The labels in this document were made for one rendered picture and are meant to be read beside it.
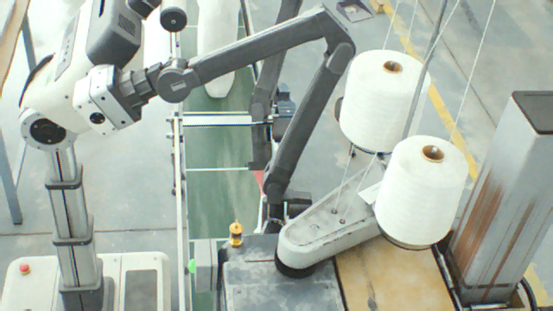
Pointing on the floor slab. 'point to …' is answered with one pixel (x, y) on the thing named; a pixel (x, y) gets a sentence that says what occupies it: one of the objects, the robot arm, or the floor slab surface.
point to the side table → (19, 20)
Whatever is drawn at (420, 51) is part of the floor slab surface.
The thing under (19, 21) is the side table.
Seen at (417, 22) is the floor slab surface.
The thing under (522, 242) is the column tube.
